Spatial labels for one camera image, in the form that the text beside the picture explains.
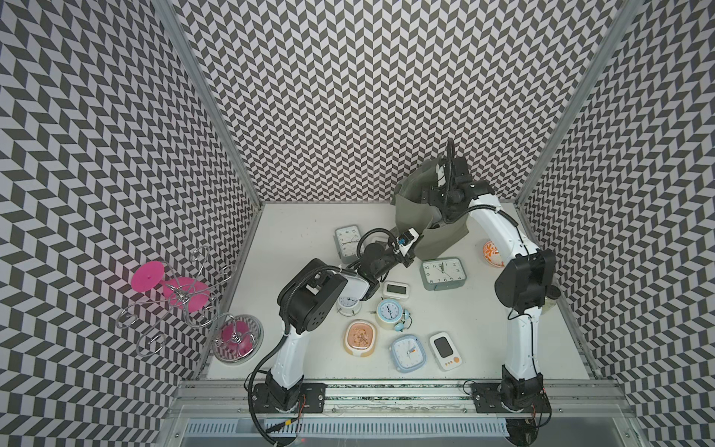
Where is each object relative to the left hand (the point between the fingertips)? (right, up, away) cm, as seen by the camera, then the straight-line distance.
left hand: (421, 234), depth 87 cm
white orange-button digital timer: (+5, -33, -8) cm, 35 cm away
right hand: (+5, +12, +6) cm, 15 cm away
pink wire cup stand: (-56, -12, -28) cm, 63 cm away
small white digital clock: (-7, -20, +12) cm, 24 cm away
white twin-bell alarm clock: (-23, -22, -2) cm, 32 cm away
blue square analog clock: (-5, -33, -9) cm, 35 cm away
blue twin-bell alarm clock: (-10, -25, -3) cm, 27 cm away
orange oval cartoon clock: (-19, -30, -6) cm, 37 cm away
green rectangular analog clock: (+9, -14, +8) cm, 18 cm away
